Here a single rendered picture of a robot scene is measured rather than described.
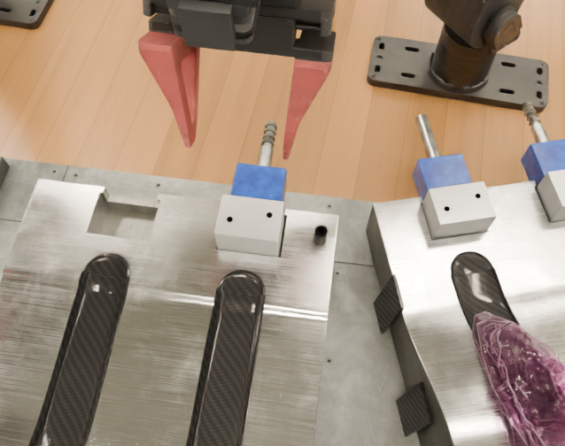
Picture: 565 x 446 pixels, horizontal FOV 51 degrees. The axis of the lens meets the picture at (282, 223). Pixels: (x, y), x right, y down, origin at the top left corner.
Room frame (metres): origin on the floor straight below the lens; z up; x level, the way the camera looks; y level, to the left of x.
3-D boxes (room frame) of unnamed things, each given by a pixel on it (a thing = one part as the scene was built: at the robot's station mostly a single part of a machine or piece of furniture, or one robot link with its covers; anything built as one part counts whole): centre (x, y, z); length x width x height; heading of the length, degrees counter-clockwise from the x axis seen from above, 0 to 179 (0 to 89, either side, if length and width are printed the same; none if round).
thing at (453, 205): (0.30, -0.15, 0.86); 0.13 x 0.05 x 0.05; 9
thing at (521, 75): (0.47, -0.20, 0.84); 0.20 x 0.07 x 0.08; 77
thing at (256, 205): (0.27, 0.02, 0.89); 0.13 x 0.05 x 0.05; 172
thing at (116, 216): (0.24, 0.13, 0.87); 0.05 x 0.05 x 0.04; 82
